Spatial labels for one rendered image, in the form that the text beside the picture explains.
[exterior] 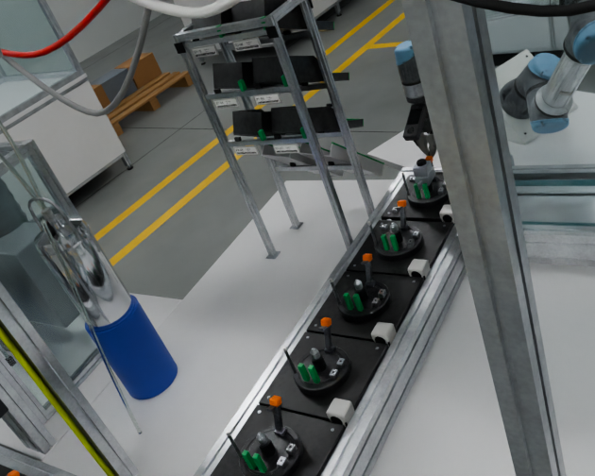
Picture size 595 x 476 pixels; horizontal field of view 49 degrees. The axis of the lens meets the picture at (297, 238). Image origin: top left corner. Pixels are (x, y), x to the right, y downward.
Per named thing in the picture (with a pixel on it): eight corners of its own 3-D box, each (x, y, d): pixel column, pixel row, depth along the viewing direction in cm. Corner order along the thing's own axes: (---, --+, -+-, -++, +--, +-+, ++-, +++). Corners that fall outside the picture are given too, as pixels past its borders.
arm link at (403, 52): (421, 45, 180) (391, 53, 183) (430, 81, 186) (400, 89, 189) (422, 35, 186) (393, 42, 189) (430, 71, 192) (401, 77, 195)
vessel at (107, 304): (110, 293, 186) (41, 181, 167) (144, 297, 178) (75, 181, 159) (76, 327, 177) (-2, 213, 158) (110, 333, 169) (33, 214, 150)
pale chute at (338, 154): (350, 173, 228) (353, 160, 228) (382, 176, 219) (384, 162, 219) (297, 154, 207) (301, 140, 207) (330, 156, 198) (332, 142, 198)
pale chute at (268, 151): (314, 173, 236) (317, 161, 236) (343, 177, 228) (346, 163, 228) (261, 155, 216) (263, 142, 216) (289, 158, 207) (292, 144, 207)
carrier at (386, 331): (347, 276, 187) (333, 241, 180) (425, 282, 173) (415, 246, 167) (308, 335, 171) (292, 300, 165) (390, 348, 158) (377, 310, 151)
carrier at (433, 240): (380, 225, 202) (369, 191, 196) (454, 227, 189) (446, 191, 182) (347, 275, 187) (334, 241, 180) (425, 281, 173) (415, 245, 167)
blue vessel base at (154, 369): (151, 356, 201) (110, 290, 187) (188, 364, 192) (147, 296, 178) (118, 395, 191) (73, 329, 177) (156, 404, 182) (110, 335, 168)
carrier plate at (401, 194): (410, 179, 219) (408, 174, 217) (480, 178, 205) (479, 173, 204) (382, 222, 203) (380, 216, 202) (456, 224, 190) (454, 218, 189)
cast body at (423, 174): (422, 175, 204) (417, 155, 200) (436, 174, 201) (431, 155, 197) (413, 190, 198) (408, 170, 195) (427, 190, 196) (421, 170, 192)
